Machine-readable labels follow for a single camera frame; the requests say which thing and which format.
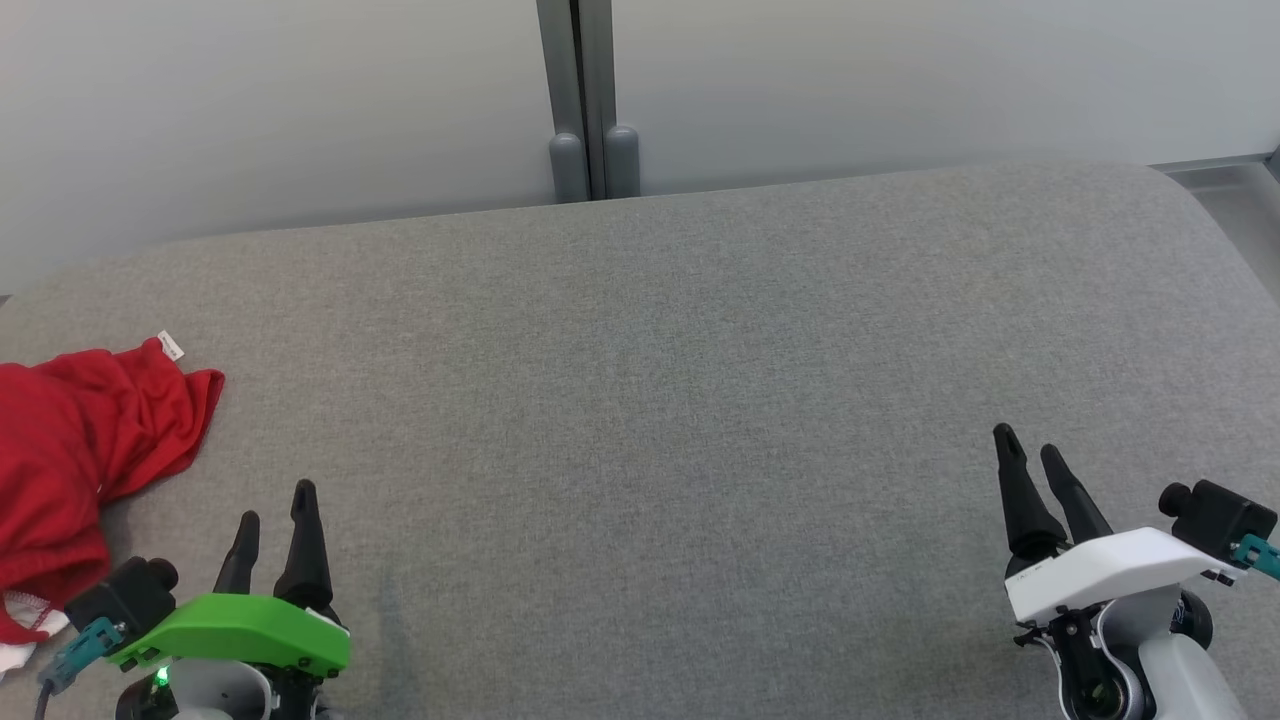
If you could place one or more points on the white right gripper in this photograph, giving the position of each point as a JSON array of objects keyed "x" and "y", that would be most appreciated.
[{"x": 1100, "y": 575}]

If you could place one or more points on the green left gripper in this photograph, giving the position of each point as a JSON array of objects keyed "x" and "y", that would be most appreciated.
[{"x": 240, "y": 630}]

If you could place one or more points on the red jersey with lettering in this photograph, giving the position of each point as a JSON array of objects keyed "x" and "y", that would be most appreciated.
[{"x": 80, "y": 450}]

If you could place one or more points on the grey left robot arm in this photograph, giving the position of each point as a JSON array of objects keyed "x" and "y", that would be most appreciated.
[{"x": 215, "y": 695}]

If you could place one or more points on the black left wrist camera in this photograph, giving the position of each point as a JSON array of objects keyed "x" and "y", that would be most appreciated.
[{"x": 125, "y": 600}]

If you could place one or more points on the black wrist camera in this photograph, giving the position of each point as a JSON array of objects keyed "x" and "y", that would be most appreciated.
[
  {"x": 1215, "y": 520},
  {"x": 125, "y": 600}
]

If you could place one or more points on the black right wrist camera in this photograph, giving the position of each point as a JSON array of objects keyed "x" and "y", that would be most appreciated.
[{"x": 1215, "y": 520}]

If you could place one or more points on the grey partition post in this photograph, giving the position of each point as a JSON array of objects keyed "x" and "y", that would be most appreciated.
[{"x": 590, "y": 100}]

